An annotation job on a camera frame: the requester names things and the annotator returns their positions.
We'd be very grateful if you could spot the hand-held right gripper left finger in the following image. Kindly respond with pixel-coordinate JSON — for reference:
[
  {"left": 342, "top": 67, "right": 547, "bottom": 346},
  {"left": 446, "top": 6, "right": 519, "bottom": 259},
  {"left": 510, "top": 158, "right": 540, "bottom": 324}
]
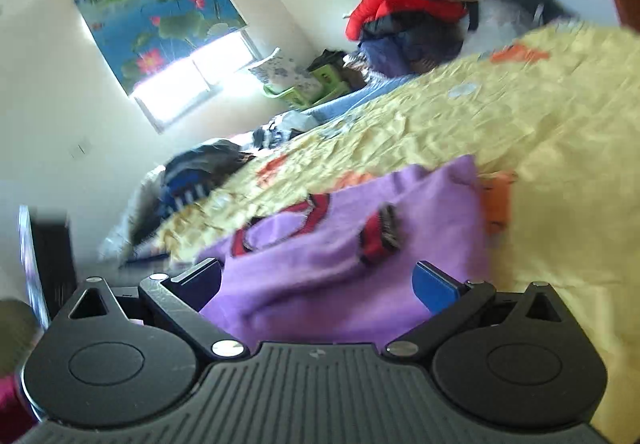
[{"left": 64, "top": 258, "right": 248, "bottom": 365}]

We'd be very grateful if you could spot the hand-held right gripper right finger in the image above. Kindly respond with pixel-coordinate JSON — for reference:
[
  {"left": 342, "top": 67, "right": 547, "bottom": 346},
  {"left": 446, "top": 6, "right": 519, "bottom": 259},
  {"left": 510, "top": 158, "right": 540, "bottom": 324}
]
[{"left": 382, "top": 261, "right": 576, "bottom": 365}]

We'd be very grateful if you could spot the purple sweater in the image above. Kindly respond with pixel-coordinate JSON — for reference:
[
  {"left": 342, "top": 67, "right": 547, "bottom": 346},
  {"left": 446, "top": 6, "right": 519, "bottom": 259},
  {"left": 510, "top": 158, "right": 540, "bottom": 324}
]
[{"left": 197, "top": 155, "right": 493, "bottom": 346}]

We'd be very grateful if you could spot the pile of dark clothes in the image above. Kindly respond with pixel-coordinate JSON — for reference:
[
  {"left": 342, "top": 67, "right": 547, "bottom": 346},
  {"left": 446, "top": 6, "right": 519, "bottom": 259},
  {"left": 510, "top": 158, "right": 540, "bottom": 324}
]
[{"left": 352, "top": 0, "right": 501, "bottom": 76}]

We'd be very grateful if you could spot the white grey printed blanket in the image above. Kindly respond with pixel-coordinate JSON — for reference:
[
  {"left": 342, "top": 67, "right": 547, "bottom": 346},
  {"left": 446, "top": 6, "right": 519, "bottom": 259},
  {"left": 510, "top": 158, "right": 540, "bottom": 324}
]
[{"left": 97, "top": 164, "right": 171, "bottom": 266}]

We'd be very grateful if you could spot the dark blue striped garment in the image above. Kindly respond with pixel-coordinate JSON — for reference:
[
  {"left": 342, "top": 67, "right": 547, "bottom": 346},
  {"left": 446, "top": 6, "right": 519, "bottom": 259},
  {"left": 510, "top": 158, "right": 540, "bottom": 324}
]
[{"left": 160, "top": 144, "right": 257, "bottom": 216}]

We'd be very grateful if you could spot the dark flat panel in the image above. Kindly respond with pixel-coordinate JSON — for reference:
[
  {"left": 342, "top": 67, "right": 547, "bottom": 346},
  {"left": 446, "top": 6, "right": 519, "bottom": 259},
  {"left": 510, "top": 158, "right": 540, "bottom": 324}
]
[{"left": 19, "top": 206, "right": 77, "bottom": 326}]

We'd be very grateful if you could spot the window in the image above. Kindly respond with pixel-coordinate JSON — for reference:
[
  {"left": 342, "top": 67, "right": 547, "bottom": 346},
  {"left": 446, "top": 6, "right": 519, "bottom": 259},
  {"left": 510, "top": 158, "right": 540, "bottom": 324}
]
[{"left": 131, "top": 31, "right": 264, "bottom": 133}]

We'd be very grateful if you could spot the yellow printed quilt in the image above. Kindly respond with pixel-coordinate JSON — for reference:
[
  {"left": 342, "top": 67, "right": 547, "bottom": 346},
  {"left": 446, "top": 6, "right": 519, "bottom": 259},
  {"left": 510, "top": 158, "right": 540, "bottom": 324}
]
[{"left": 150, "top": 21, "right": 640, "bottom": 425}]

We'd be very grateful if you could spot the light blue blanket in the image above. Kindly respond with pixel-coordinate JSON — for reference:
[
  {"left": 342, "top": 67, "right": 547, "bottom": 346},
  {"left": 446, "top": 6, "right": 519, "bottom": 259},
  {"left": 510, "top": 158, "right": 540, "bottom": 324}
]
[{"left": 300, "top": 74, "right": 417, "bottom": 123}]

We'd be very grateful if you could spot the floral pillow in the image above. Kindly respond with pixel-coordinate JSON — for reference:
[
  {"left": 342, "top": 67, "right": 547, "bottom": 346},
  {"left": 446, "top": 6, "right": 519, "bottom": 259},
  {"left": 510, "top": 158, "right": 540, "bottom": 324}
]
[{"left": 248, "top": 48, "right": 323, "bottom": 100}]

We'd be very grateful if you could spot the green plastic stool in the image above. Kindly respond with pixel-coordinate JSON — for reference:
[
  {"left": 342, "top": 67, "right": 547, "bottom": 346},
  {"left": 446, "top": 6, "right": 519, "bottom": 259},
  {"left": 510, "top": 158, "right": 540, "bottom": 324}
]
[{"left": 262, "top": 64, "right": 351, "bottom": 111}]

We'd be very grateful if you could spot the lotus print window blind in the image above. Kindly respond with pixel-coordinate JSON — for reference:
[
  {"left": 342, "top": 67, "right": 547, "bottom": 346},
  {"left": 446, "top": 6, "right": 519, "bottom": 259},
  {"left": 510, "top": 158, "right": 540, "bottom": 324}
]
[{"left": 74, "top": 0, "right": 248, "bottom": 97}]

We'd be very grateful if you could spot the clear plastic bag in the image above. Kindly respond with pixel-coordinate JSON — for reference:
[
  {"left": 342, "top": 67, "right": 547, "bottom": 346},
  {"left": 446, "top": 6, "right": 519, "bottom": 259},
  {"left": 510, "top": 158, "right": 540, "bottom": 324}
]
[{"left": 470, "top": 0, "right": 532, "bottom": 51}]

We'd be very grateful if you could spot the red puffer jacket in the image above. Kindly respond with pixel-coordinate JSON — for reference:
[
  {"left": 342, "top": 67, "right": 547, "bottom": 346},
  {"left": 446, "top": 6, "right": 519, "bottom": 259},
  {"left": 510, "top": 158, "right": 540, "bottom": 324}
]
[{"left": 345, "top": 0, "right": 468, "bottom": 42}]

